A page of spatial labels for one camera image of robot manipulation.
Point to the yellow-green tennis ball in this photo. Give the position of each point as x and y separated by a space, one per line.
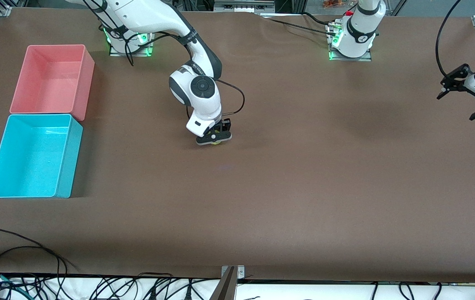
216 142

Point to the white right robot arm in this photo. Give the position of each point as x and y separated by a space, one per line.
145 16

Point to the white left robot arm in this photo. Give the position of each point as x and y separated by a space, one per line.
360 33

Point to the pink plastic bin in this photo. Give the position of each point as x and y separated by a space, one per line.
54 83

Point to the blue plastic bin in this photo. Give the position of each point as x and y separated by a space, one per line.
29 158

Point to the grey metal device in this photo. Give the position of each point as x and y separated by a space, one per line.
243 6

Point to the orange items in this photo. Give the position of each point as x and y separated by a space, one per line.
335 3

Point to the grey metal bar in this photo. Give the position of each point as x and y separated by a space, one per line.
225 287

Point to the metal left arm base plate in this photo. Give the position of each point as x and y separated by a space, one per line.
349 59

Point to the small metal table bracket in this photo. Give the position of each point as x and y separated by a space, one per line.
239 271

